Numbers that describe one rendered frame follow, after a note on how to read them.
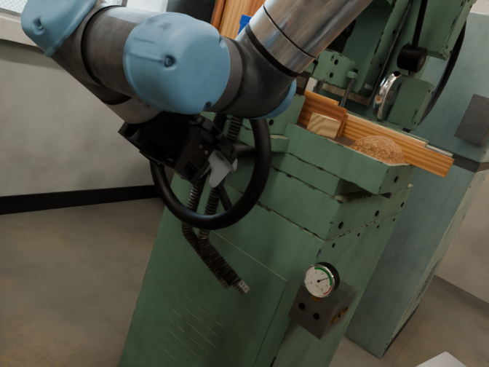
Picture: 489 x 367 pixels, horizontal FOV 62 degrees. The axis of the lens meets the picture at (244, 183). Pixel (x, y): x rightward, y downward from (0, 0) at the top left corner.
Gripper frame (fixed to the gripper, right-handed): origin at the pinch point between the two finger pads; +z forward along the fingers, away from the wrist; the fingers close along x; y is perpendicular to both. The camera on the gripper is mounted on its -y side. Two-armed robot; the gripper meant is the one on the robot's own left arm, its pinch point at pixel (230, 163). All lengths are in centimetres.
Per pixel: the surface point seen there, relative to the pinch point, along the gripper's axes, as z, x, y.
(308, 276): 24.6, 11.1, 7.8
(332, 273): 23.9, 15.1, 5.3
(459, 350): 195, 36, -9
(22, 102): 38, -140, 0
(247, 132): 10.5, -8.6, -9.9
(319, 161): 20.0, 3.3, -12.9
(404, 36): 34, 0, -58
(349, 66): 28, -6, -42
